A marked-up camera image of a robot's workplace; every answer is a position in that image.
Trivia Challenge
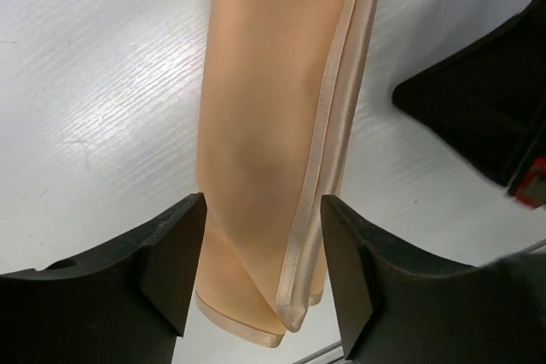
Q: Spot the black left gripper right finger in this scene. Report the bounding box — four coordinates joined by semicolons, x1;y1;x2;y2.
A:
321;195;545;363

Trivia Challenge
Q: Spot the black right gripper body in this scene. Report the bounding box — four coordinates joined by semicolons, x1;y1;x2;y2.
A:
507;124;545;210

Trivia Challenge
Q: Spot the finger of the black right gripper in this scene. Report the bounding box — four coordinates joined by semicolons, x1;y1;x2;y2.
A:
392;0;545;187

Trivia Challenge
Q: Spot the beige cloth napkin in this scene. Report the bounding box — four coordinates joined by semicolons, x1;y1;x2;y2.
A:
195;0;378;348

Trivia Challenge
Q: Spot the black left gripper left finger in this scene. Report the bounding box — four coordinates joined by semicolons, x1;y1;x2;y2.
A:
1;194;206;364

